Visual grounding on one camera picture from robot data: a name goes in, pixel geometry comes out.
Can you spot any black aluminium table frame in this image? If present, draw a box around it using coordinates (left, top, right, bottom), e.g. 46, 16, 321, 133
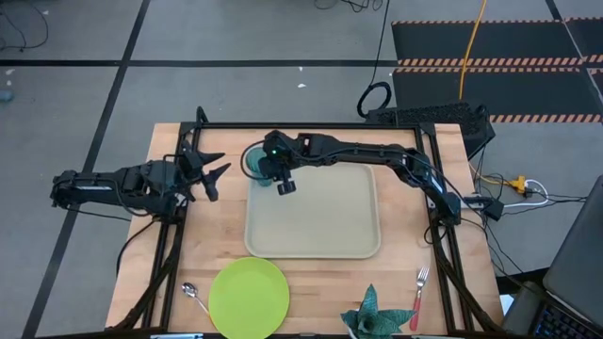
106, 105, 503, 338

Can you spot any white power cable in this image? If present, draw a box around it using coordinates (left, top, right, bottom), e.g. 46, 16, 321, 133
502, 178, 550, 209

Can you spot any beige plastic tray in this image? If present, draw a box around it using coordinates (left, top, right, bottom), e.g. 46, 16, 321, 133
243, 163, 382, 260

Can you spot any black hazard-striped floor mat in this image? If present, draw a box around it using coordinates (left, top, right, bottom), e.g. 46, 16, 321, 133
391, 66, 603, 124
562, 16, 603, 65
390, 19, 587, 68

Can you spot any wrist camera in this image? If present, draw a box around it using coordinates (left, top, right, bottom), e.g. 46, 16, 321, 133
170, 158, 193, 188
262, 130, 291, 160

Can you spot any black hanging cable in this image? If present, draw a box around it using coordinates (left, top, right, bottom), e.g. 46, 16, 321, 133
356, 0, 393, 120

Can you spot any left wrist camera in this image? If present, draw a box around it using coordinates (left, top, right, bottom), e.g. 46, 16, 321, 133
170, 158, 193, 188

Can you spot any grey laptop lid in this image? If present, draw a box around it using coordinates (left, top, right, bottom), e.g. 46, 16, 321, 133
541, 173, 603, 326

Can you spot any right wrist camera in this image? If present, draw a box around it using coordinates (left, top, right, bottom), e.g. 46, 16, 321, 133
262, 130, 291, 160

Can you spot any teal faceted plastic cup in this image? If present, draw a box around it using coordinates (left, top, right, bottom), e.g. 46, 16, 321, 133
244, 144, 275, 188

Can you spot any teal cloth napkin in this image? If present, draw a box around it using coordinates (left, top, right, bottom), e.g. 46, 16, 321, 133
339, 282, 416, 339

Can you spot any yellow hanging cable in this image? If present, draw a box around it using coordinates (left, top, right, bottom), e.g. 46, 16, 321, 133
458, 0, 488, 101

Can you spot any black floor cable bundle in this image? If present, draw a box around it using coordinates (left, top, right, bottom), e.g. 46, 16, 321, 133
313, 0, 383, 14

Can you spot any thin black floor cable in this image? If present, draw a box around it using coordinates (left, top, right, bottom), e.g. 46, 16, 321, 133
0, 4, 50, 53

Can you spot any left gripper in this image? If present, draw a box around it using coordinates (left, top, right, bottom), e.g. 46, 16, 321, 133
181, 138, 233, 203

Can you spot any black power adapter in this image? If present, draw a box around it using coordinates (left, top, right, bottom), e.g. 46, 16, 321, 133
482, 200, 505, 221

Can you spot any fork with red handle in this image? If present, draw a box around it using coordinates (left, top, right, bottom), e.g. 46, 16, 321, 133
408, 266, 431, 332

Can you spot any spoon with orange handle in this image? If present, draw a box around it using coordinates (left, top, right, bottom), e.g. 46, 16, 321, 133
181, 282, 213, 322

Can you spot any black backlit keyboard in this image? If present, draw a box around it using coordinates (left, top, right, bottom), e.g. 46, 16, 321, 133
531, 303, 603, 339

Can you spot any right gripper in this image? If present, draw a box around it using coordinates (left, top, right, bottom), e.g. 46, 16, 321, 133
257, 157, 299, 198

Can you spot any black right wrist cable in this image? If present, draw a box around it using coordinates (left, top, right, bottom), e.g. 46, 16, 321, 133
239, 139, 268, 183

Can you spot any lime green plate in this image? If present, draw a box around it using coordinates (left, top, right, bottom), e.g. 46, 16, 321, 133
207, 256, 290, 339

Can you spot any dark grey rounded object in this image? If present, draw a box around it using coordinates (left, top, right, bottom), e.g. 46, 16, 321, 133
501, 281, 547, 336

